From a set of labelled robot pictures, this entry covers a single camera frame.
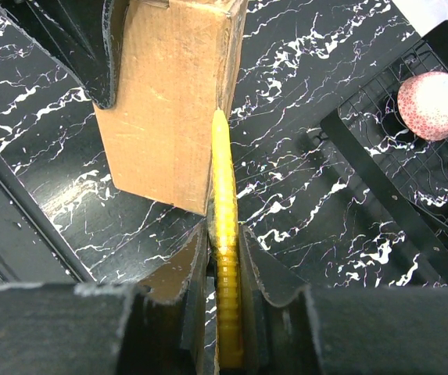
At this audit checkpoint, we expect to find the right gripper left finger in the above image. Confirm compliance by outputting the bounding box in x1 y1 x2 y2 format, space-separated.
0 223 208 374

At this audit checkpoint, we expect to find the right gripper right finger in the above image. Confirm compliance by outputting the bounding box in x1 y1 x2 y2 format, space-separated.
239 227 448 374

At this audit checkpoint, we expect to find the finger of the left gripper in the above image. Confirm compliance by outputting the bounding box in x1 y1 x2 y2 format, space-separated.
0 0 130 109

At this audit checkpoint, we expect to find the yellow black utility knife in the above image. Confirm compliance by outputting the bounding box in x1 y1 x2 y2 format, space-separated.
212 109 244 370

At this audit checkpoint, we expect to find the brown cardboard express box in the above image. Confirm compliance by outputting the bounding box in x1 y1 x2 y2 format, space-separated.
95 1 248 215

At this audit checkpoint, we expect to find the pink patterned bowl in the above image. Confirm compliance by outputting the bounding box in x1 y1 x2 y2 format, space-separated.
397 71 448 141

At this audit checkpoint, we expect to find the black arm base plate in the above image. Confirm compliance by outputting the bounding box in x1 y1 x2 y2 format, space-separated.
0 156 93 283

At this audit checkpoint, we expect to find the black wire dish rack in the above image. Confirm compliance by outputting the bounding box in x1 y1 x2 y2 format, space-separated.
321 20 448 285

